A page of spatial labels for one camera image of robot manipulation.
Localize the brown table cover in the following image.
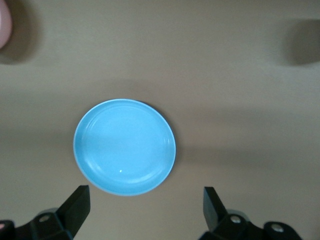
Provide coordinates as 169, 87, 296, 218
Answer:
0, 0, 320, 240

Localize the small pink bowl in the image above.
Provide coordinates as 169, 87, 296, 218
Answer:
0, 3, 14, 50

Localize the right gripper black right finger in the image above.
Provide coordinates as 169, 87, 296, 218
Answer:
202, 186, 266, 240

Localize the blue shallow plate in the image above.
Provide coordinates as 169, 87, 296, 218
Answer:
72, 98, 177, 197

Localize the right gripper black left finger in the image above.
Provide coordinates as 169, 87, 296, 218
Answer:
14, 184, 91, 240

